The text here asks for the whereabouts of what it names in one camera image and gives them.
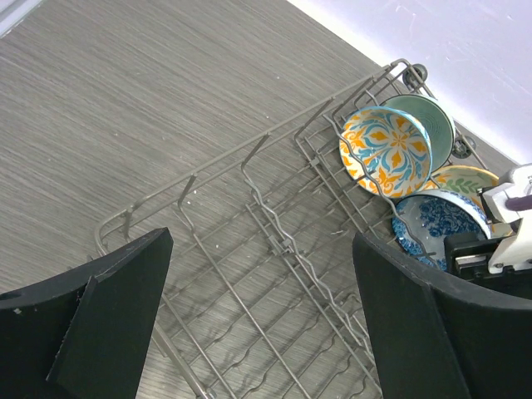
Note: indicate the yellow blue floral bowl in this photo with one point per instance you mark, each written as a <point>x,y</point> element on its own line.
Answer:
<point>387,151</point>

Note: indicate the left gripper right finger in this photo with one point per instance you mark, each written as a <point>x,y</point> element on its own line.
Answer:
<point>435,335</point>

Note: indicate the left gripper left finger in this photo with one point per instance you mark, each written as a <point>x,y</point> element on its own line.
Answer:
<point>85,333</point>

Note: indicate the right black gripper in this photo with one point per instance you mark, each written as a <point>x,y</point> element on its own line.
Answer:
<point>467,257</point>

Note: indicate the mint green ribbed bowl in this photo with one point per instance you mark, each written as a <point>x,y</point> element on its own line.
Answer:
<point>437,121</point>

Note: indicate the grey wire dish rack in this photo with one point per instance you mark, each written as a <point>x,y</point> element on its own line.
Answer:
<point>261,299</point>

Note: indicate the yellow bowl with leaves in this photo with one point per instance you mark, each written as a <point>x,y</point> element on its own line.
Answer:
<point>463,179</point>

